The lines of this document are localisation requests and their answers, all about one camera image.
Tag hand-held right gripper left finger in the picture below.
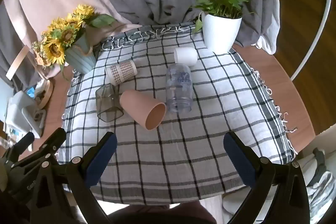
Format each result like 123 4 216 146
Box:
14 132 118 224

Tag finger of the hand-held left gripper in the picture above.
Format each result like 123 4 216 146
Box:
34 127 67 161
0 132 35 161

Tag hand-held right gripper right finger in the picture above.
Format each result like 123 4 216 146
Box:
223 131 311 224

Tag pink cup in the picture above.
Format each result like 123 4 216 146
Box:
119 90 167 131

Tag clear grey square cup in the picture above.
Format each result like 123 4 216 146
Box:
95 84 124 123

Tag white cup with patterned band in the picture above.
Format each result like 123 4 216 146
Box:
104 61 138 86

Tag plain white cup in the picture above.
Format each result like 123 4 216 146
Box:
174 47 198 66

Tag white device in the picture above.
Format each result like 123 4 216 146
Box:
7 90 47 138

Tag round wooden disc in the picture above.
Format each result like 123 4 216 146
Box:
37 79 54 110

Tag checked tablecloth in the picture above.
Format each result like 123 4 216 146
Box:
56 21 298 206

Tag light wooden strip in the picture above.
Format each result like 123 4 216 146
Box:
6 45 30 80

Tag sunflowers in blue pot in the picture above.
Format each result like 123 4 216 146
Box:
32 4 117 80

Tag grey and white shoe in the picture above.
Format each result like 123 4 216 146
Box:
302 148 336 216

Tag clear plastic bottle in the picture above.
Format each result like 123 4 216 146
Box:
165 63 193 114

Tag green plant in white pot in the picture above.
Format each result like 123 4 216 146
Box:
192 0 256 54

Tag white curved tube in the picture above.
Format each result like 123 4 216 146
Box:
290 0 332 81

